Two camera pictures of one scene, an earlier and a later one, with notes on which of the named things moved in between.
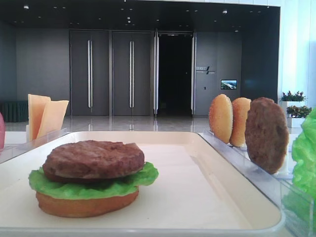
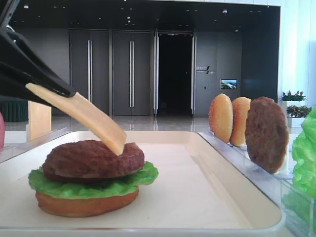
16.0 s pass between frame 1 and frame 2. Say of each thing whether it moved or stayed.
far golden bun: stayed
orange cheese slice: moved
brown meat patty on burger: stayed
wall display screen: stayed
